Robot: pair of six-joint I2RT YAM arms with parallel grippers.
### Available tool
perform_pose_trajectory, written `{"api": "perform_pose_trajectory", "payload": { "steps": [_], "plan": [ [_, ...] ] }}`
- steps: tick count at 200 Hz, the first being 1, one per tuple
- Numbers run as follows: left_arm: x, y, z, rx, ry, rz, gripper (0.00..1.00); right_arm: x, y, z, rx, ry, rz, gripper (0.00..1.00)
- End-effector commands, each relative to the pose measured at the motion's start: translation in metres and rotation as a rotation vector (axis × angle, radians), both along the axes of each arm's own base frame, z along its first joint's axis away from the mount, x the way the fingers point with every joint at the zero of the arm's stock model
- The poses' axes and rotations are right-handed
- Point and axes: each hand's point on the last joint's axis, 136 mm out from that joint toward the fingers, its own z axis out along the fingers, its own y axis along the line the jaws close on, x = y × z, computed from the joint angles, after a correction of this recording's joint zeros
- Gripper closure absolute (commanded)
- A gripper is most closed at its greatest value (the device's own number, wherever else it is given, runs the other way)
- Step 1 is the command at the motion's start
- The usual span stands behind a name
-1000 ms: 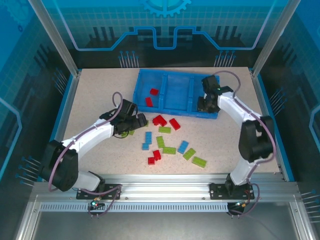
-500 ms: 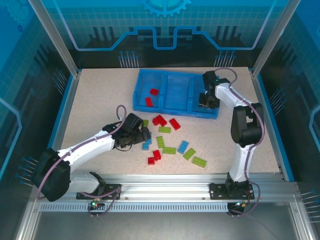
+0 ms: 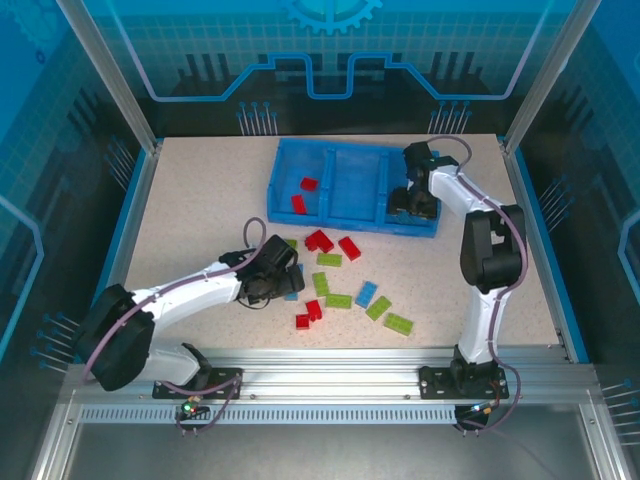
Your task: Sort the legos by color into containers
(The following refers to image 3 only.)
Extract blue three-compartment plastic bin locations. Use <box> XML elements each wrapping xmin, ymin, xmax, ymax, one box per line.
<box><xmin>266</xmin><ymin>138</ymin><xmax>442</xmax><ymax>240</ymax></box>

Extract long blue lego brick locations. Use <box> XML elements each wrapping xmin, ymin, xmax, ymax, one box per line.
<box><xmin>354</xmin><ymin>281</ymin><xmax>380</xmax><ymax>309</ymax></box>

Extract wide aluminium mounting rail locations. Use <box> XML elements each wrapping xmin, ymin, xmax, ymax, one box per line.
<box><xmin>63</xmin><ymin>347</ymin><xmax>599</xmax><ymax>401</ymax></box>

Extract aluminium side rail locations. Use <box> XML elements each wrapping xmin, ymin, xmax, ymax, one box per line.
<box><xmin>82</xmin><ymin>142</ymin><xmax>164</xmax><ymax>364</ymax></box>
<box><xmin>499</xmin><ymin>134</ymin><xmax>576</xmax><ymax>364</ymax></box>

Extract slotted grey cable duct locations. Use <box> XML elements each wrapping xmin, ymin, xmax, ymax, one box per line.
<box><xmin>78</xmin><ymin>405</ymin><xmax>459</xmax><ymax>426</ymax></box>

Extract aluminium frame post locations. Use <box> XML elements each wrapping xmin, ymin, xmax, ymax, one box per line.
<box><xmin>54</xmin><ymin>0</ymin><xmax>162</xmax><ymax>154</ymax></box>
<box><xmin>503</xmin><ymin>0</ymin><xmax>604</xmax><ymax>154</ymax></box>

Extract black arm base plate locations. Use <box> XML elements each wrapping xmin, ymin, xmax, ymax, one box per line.
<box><xmin>152</xmin><ymin>366</ymin><xmax>245</xmax><ymax>400</ymax></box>
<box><xmin>418</xmin><ymin>364</ymin><xmax>510</xmax><ymax>400</ymax></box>

